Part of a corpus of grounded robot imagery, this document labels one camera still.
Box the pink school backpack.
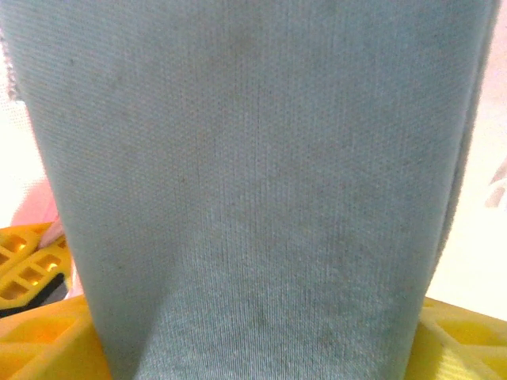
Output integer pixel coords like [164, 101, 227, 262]
[0, 23, 507, 314]

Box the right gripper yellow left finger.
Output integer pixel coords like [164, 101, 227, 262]
[0, 294, 112, 380]

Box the light blue fabric pouch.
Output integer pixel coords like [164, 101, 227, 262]
[0, 0, 502, 380]

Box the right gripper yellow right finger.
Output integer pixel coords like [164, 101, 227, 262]
[402, 298, 507, 380]

